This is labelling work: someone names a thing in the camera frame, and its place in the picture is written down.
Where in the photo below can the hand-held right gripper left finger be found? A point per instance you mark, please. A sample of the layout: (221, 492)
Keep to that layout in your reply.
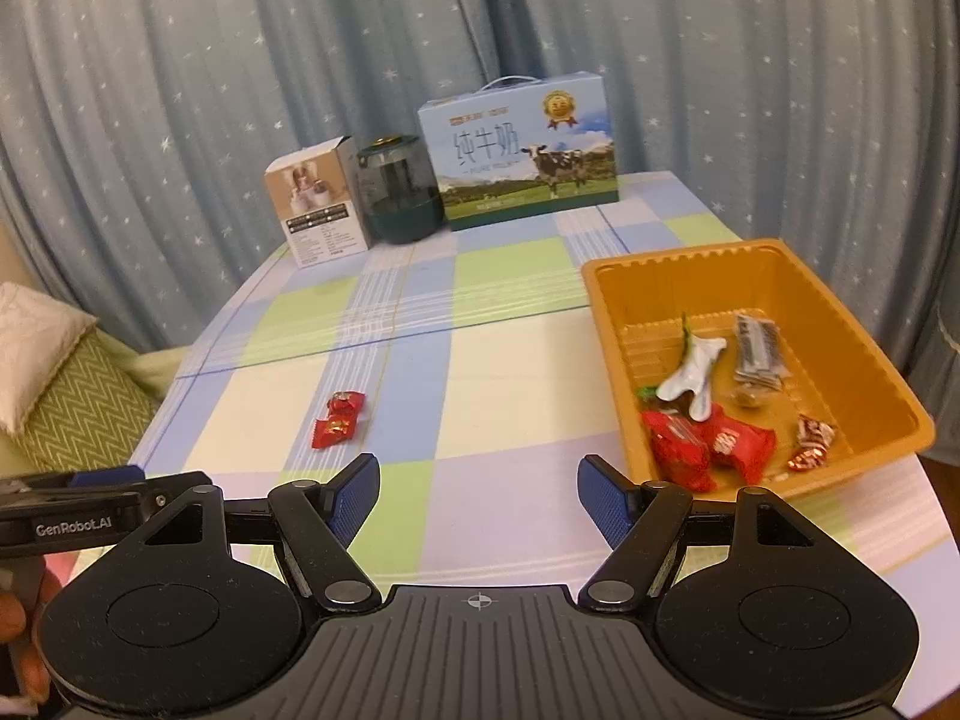
(356, 499)

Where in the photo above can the red white candy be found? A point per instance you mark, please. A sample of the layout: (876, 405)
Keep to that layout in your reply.
(345, 403)
(814, 441)

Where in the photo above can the orange plastic tray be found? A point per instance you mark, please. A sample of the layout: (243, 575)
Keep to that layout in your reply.
(847, 330)

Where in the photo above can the blue milk carton box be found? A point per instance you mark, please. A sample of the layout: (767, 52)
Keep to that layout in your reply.
(517, 157)

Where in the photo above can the small red gold candy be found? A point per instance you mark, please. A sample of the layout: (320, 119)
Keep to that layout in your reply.
(334, 433)

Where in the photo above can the white green snack packet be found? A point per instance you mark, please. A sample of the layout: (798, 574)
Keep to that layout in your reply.
(694, 375)

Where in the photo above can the person's left hand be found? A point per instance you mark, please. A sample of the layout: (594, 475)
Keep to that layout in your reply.
(26, 619)

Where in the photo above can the large red snack packet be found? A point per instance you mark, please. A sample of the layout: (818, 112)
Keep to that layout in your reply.
(679, 450)

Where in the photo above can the white pillow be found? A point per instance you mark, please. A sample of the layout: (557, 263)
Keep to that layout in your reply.
(34, 345)

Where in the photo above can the white product box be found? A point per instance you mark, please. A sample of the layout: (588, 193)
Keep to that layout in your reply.
(315, 202)

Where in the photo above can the red square candy packet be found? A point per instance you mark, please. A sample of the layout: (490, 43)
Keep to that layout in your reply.
(739, 442)

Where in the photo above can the dark green glass jar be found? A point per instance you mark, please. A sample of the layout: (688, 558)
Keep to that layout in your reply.
(397, 195)

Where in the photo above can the blue star curtain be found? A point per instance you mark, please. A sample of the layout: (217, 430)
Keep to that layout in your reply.
(187, 90)

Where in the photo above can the checked pastel tablecloth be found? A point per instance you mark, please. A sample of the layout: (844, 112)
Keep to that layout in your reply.
(487, 360)

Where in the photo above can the clear wrapped brown candy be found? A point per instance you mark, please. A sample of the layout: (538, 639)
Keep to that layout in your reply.
(748, 397)

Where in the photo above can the green zigzag cushion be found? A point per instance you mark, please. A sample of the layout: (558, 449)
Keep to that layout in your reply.
(82, 405)

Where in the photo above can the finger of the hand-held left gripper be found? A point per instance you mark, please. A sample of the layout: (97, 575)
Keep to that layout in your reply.
(180, 487)
(109, 476)

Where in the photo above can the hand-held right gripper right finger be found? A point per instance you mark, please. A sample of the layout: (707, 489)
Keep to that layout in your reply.
(600, 499)

